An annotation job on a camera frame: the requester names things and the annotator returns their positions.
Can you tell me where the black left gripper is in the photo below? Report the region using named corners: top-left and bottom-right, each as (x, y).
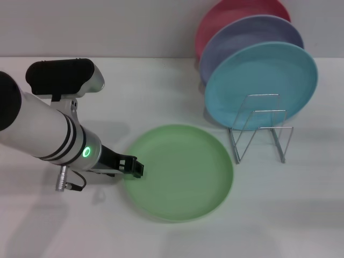
top-left (91, 145), bottom-right (146, 180)

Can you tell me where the green round plate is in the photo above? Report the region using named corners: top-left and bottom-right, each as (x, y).
top-left (122, 124), bottom-right (234, 224)

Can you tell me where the cyan round plate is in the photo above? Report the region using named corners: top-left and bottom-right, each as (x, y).
top-left (204, 41), bottom-right (319, 132)

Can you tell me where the red round plate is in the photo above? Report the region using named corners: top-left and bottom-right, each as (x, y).
top-left (195, 0), bottom-right (292, 61)

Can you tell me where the purple round plate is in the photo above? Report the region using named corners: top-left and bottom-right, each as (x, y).
top-left (199, 15), bottom-right (305, 85)

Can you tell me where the silver left connector plug with cable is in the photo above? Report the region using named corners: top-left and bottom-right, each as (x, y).
top-left (55, 165), bottom-right (87, 192)

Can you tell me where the silver wire plate rack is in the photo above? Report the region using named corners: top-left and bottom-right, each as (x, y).
top-left (228, 93), bottom-right (294, 164)

